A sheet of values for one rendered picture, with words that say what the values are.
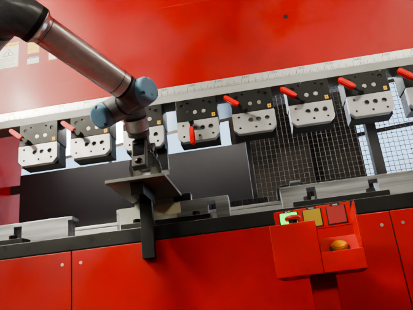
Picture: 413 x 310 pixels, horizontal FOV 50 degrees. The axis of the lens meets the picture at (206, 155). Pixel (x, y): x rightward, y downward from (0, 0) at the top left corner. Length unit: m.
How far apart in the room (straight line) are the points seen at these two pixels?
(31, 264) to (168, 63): 0.85
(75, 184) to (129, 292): 0.97
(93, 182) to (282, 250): 1.35
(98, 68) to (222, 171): 1.06
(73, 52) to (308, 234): 0.71
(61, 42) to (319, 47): 0.95
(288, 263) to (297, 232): 0.07
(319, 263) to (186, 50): 1.00
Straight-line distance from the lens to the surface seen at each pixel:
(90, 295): 1.45
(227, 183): 2.07
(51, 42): 1.16
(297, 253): 1.06
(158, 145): 1.59
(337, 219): 1.22
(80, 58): 1.17
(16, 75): 1.94
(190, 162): 2.13
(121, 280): 1.42
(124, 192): 1.45
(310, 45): 1.72
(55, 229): 1.66
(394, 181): 1.57
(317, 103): 1.61
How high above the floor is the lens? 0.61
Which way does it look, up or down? 19 degrees up
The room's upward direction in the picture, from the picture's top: 6 degrees counter-clockwise
